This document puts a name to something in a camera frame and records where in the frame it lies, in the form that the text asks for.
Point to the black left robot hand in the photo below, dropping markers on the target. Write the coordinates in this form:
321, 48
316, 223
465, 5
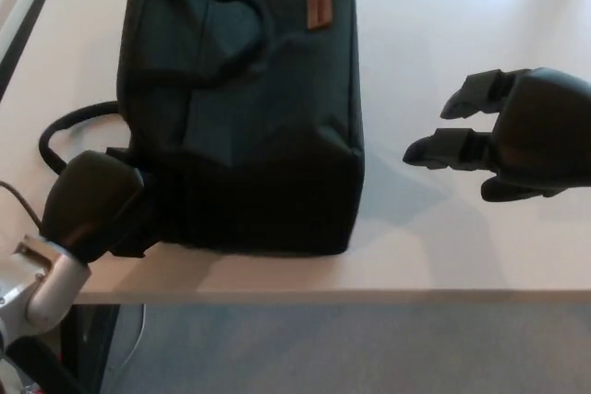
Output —
88, 200

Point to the black robot body cover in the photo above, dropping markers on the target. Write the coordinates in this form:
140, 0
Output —
32, 361

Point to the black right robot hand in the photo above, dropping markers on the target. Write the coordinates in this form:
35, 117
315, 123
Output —
545, 135

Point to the black fabric lunch bag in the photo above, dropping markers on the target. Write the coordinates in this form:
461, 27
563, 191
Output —
254, 135

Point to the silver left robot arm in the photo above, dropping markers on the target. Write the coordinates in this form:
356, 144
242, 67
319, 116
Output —
51, 292

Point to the dark desk leg frame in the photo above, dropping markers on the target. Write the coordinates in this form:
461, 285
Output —
97, 343

